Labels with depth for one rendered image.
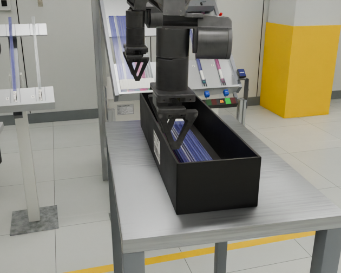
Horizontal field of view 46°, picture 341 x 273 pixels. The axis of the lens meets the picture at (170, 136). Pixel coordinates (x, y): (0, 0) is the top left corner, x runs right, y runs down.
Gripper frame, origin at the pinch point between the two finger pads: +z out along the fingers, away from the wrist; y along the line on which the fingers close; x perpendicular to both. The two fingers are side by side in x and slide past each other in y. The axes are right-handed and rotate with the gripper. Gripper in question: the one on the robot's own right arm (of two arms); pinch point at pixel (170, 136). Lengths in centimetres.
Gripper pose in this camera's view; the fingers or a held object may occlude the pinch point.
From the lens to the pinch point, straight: 74.3
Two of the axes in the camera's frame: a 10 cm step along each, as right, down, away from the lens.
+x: -9.8, 0.4, -1.8
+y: -1.8, -3.3, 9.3
